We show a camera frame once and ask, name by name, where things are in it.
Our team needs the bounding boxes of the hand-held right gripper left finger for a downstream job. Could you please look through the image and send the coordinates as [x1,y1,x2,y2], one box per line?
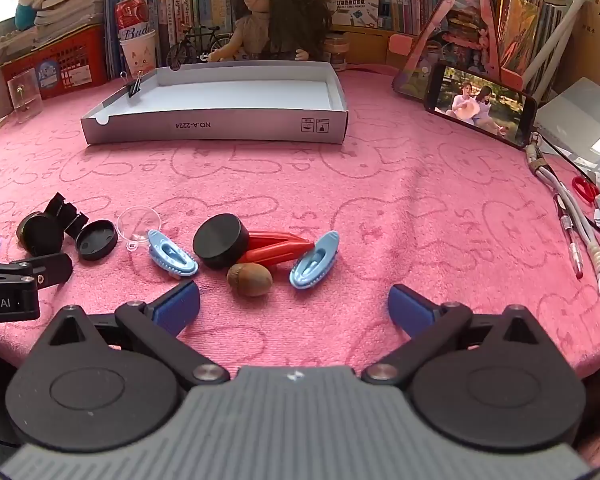
[27,280,231,387]

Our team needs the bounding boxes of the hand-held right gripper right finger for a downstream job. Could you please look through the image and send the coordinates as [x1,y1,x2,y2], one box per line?
[361,283,571,388]

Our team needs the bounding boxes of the black round disc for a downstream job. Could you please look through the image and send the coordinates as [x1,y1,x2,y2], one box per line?
[16,211,65,257]

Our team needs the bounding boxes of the light blue hair clip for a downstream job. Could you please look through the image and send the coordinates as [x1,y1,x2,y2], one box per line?
[288,230,341,291]
[146,229,200,279]

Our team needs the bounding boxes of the black round lid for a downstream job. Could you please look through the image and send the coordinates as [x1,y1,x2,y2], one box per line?
[75,220,119,262]

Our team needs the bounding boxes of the black binder clip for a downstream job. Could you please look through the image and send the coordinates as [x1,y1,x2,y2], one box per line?
[45,191,90,241]
[121,72,145,100]

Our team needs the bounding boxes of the thick black round puck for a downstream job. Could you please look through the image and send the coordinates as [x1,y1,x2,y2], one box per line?
[192,213,251,269]

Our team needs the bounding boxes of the brown acorn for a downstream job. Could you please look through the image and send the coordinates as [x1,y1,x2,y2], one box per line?
[226,262,274,298]

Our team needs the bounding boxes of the red hair clip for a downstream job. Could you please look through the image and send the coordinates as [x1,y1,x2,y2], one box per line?
[236,241,317,266]
[247,230,308,250]

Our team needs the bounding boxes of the white cardboard box tray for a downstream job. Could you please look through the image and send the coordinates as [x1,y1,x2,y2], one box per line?
[80,61,350,146]

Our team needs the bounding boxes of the pink rabbit print towel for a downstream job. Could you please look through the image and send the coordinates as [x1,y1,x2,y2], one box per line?
[0,62,600,376]

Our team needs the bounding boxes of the clear glass cup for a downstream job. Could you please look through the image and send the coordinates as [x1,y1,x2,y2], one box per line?
[7,67,44,115]

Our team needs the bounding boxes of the red pen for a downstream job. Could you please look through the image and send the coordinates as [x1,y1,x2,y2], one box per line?
[554,194,585,281]

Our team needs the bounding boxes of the large red plastic basket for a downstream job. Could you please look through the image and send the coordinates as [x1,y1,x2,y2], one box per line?
[0,25,108,101]

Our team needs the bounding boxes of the smartphone showing video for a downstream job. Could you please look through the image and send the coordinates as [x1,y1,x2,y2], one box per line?
[424,60,537,150]

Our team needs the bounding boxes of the paper cup with cat print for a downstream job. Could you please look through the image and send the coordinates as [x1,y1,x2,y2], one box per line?
[119,30,158,72]

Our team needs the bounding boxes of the blue and white plush toy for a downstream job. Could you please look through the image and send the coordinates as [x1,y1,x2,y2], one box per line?
[14,0,38,31]

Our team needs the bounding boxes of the stack of lying books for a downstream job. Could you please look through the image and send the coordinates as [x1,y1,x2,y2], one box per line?
[30,0,106,43]

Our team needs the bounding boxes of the grey translucent plastic folder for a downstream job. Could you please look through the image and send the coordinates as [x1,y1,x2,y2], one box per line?
[532,77,600,186]

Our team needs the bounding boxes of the wooden shelf box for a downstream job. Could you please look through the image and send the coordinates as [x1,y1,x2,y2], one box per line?
[330,24,423,68]

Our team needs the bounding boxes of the small stacked jars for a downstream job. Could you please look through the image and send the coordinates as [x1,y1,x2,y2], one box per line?
[325,31,349,73]

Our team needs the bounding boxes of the red beverage can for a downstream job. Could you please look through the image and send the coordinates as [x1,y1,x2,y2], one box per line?
[114,0,153,41]

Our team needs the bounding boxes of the miniature black bicycle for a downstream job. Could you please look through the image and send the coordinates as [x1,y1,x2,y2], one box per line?
[166,25,236,72]

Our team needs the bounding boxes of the pink house-shaped toy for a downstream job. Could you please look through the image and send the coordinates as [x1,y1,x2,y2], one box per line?
[392,0,528,101]

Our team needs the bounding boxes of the doll with curly brown hair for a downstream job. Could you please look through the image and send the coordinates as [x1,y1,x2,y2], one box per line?
[207,0,333,63]

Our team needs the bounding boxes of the white box with colourful print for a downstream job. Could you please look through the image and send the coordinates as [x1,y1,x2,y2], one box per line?
[322,0,381,29]

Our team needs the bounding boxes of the brown cardboard box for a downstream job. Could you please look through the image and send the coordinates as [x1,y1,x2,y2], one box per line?
[575,0,600,88]

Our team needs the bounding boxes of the white braided cable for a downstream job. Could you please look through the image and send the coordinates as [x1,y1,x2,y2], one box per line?
[525,132,600,303]

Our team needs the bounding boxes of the red-handled scissors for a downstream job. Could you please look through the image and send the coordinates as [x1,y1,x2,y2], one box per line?
[571,175,600,206]

